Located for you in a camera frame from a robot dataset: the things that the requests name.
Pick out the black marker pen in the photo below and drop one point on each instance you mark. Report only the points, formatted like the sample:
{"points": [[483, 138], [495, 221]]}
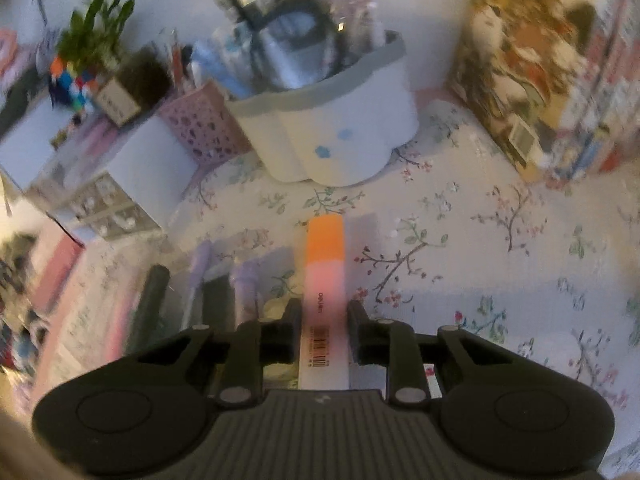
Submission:
{"points": [[147, 312]]}

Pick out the floral table mat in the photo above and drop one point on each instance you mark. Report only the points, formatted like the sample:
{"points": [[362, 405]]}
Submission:
{"points": [[513, 333]]}

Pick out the pink pointed pen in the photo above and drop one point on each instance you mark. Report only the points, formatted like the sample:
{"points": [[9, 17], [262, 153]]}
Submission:
{"points": [[247, 301]]}

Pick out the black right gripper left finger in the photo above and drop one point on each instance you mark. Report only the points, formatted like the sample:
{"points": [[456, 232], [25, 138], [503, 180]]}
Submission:
{"points": [[280, 339]]}

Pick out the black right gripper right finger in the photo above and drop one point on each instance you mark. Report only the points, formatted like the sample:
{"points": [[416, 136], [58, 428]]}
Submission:
{"points": [[368, 339]]}

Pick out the black magnifying glass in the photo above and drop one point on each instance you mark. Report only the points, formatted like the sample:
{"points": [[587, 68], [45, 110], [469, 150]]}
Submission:
{"points": [[295, 45]]}

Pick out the orange pink wide highlighter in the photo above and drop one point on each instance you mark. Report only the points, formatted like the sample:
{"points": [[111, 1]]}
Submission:
{"points": [[323, 350]]}

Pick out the potted bamboo plant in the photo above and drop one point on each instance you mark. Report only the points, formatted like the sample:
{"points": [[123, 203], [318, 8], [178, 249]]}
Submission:
{"points": [[131, 83]]}

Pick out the white desktop drawer organizer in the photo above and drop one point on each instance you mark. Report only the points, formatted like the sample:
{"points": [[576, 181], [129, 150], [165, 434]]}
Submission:
{"points": [[106, 184]]}

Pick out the white shelf box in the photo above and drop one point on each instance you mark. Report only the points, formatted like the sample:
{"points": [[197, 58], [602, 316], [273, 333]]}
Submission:
{"points": [[26, 148]]}

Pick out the row of illustrated books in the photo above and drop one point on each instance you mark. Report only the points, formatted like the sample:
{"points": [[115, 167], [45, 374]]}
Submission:
{"points": [[528, 70]]}

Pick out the colourful magic cube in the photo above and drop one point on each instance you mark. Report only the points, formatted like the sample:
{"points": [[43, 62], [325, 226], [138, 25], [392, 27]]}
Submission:
{"points": [[70, 88]]}

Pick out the pink perforated pen cup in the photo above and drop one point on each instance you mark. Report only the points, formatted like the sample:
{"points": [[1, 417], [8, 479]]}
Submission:
{"points": [[200, 121]]}

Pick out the white cloud-shaped pen holder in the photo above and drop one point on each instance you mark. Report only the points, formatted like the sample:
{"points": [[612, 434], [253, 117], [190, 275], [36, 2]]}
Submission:
{"points": [[340, 131]]}

